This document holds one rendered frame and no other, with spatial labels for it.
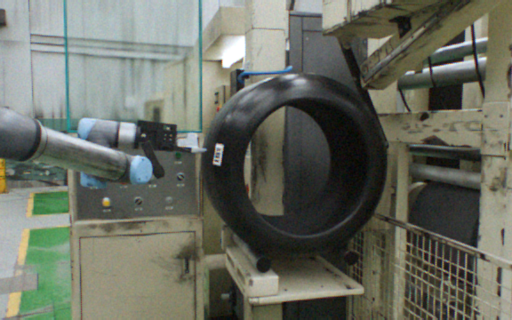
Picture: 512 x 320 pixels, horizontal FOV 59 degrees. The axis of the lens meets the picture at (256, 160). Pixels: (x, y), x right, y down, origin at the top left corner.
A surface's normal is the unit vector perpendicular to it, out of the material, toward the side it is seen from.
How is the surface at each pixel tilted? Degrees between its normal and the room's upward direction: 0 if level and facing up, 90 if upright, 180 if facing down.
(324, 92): 79
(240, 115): 64
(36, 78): 90
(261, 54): 90
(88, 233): 90
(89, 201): 90
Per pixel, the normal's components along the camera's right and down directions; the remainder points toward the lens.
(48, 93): 0.43, 0.07
